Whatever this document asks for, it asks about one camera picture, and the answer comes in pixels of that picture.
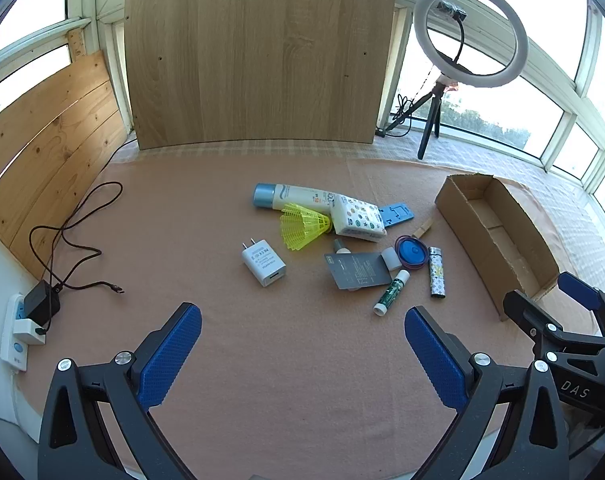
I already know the black ring light cable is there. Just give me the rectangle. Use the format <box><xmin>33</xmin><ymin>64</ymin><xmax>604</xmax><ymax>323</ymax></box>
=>
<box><xmin>375</xmin><ymin>67</ymin><xmax>436</xmax><ymax>138</ymax></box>

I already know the white power strip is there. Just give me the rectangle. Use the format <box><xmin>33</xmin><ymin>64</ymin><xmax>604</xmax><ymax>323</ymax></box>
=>
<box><xmin>0</xmin><ymin>294</ymin><xmax>48</xmax><ymax>373</ymax></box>

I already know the white sunscreen tube blue cap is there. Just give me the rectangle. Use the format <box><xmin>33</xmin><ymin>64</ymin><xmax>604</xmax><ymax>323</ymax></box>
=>
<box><xmin>253</xmin><ymin>183</ymin><xmax>339</xmax><ymax>213</ymax></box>

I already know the light oak wooden board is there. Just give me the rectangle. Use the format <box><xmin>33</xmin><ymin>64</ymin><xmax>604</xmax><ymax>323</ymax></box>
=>
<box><xmin>124</xmin><ymin>0</ymin><xmax>398</xmax><ymax>151</ymax></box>

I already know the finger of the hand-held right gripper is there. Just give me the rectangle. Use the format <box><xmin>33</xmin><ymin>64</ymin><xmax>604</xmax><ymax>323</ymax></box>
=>
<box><xmin>503</xmin><ymin>290</ymin><xmax>605</xmax><ymax>363</ymax></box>
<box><xmin>557</xmin><ymin>271</ymin><xmax>605</xmax><ymax>333</ymax></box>

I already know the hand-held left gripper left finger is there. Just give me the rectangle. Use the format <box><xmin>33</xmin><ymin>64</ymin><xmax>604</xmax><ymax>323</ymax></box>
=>
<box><xmin>37</xmin><ymin>302</ymin><xmax>203</xmax><ymax>480</ymax></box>

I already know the grey card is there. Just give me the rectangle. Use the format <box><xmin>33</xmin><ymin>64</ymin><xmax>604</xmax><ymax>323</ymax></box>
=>
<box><xmin>325</xmin><ymin>252</ymin><xmax>394</xmax><ymax>292</ymax></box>

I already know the white checked cloth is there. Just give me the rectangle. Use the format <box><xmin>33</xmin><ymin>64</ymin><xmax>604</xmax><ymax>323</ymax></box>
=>
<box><xmin>102</xmin><ymin>132</ymin><xmax>605</xmax><ymax>341</ymax></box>

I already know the cardboard box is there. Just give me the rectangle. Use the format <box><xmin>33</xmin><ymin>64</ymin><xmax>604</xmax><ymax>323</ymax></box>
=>
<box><xmin>435</xmin><ymin>173</ymin><xmax>561</xmax><ymax>322</ymax></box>

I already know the white USB wall charger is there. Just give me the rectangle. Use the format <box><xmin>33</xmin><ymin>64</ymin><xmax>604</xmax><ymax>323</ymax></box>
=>
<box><xmin>241</xmin><ymin>238</ymin><xmax>287</xmax><ymax>288</ymax></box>

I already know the yellow shuttlecock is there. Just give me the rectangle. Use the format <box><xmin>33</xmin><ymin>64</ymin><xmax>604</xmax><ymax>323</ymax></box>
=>
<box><xmin>279</xmin><ymin>203</ymin><xmax>332</xmax><ymax>252</ymax></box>

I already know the blue plastic phone stand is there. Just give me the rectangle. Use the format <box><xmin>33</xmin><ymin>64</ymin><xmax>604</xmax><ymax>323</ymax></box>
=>
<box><xmin>377</xmin><ymin>201</ymin><xmax>415</xmax><ymax>228</ymax></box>

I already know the star-printed tissue pack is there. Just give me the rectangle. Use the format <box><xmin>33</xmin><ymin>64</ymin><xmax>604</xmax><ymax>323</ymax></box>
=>
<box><xmin>329</xmin><ymin>192</ymin><xmax>387</xmax><ymax>243</ymax></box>

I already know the black charging cable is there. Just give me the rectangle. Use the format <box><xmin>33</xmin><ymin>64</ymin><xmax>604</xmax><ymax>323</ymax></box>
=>
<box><xmin>30</xmin><ymin>181</ymin><xmax>126</xmax><ymax>296</ymax></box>

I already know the black power adapter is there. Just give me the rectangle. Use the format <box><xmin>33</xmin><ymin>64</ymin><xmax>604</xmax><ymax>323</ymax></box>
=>
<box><xmin>23</xmin><ymin>281</ymin><xmax>62</xmax><ymax>333</ymax></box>

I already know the patterned lighter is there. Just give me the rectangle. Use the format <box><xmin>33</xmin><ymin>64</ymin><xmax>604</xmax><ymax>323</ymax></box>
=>
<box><xmin>427</xmin><ymin>246</ymin><xmax>448</xmax><ymax>300</ymax></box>

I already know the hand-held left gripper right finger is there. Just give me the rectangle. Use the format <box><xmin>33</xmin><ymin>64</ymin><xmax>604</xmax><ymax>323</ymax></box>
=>
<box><xmin>404</xmin><ymin>306</ymin><xmax>571</xmax><ymax>480</ymax></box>

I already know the black gooseneck phone clamp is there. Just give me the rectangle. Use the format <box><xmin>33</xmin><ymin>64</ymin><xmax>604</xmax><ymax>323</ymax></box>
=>
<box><xmin>437</xmin><ymin>1</ymin><xmax>476</xmax><ymax>78</ymax></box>

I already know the white ring light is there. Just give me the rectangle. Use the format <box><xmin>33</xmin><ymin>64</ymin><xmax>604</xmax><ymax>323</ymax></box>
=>
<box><xmin>413</xmin><ymin>0</ymin><xmax>529</xmax><ymax>88</ymax></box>

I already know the green glue stick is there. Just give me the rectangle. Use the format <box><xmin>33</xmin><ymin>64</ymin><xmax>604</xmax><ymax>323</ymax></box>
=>
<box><xmin>373</xmin><ymin>269</ymin><xmax>411</xmax><ymax>317</ymax></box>

